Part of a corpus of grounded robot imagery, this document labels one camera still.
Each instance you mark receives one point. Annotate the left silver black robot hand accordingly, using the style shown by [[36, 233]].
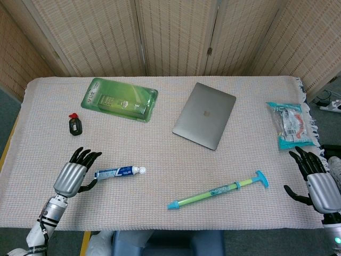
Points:
[[69, 178]]

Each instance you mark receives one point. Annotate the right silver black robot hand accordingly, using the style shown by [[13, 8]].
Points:
[[323, 192]]

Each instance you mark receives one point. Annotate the blue white toothpaste tube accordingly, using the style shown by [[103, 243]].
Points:
[[120, 172]]

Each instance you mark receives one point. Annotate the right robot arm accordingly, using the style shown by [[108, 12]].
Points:
[[333, 234]]

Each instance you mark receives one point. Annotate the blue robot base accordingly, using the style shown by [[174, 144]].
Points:
[[170, 244]]

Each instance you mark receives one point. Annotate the white sneaker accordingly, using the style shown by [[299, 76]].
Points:
[[335, 168]]

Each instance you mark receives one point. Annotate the black box by sneaker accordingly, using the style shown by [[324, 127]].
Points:
[[331, 150]]

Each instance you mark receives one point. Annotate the small black bottle red cap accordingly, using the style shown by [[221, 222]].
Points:
[[75, 127]]

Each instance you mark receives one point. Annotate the teal plastic snack bag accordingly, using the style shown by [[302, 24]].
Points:
[[291, 125]]

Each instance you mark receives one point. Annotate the pink woven tablecloth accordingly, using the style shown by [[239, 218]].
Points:
[[149, 149]]

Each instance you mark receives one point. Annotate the white power strip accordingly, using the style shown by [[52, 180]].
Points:
[[331, 106]]

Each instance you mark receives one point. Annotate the green blister pack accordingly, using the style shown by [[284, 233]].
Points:
[[117, 100]]

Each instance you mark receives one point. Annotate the green blue toy syringe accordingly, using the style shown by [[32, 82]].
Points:
[[213, 192]]

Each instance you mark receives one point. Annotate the grey closed laptop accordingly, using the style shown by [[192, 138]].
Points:
[[203, 116]]

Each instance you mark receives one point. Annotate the woven bamboo folding screen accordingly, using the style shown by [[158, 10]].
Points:
[[173, 34]]

